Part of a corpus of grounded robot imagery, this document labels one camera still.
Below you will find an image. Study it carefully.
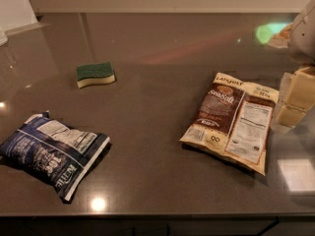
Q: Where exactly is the green and yellow sponge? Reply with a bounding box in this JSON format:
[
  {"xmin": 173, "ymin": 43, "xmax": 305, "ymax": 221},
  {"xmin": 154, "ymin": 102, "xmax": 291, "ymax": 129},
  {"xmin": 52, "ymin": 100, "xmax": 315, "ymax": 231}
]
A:
[{"xmin": 76, "ymin": 62, "xmax": 115, "ymax": 89}]

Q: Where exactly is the brown chip bag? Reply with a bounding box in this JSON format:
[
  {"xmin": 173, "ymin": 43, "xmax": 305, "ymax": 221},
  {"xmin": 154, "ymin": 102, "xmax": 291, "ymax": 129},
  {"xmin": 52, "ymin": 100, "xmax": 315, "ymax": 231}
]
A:
[{"xmin": 180, "ymin": 73, "xmax": 279, "ymax": 174}]

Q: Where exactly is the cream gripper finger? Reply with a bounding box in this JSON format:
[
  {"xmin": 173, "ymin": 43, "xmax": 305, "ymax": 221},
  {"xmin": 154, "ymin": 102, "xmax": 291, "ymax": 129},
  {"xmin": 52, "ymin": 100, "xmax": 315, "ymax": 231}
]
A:
[
  {"xmin": 285, "ymin": 66, "xmax": 315, "ymax": 110},
  {"xmin": 276, "ymin": 104, "xmax": 305, "ymax": 127}
]

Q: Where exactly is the white object at left edge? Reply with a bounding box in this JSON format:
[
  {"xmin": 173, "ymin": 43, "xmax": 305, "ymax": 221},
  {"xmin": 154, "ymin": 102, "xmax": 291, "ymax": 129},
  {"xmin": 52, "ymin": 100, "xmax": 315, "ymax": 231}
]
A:
[{"xmin": 0, "ymin": 28, "xmax": 8, "ymax": 46}]

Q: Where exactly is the blue chip bag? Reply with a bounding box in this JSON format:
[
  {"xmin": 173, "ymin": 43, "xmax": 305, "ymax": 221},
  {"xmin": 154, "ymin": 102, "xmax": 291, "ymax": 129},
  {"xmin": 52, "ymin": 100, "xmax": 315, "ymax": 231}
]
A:
[{"xmin": 0, "ymin": 112, "xmax": 110, "ymax": 202}]

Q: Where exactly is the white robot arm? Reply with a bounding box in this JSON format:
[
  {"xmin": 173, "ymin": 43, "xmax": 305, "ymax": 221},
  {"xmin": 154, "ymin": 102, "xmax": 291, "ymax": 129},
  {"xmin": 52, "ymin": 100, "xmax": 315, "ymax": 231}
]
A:
[{"xmin": 275, "ymin": 0, "xmax": 315, "ymax": 133}]

